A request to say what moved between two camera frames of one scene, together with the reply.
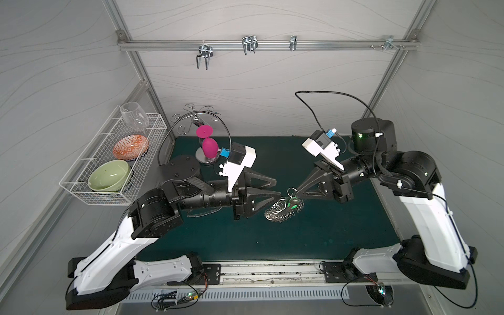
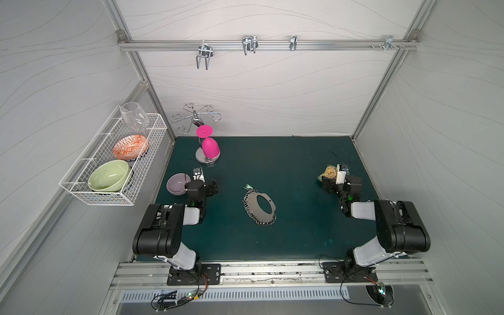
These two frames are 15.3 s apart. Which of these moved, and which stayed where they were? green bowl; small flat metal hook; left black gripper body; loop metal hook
Moved: left black gripper body
Stayed: loop metal hook; small flat metal hook; green bowl
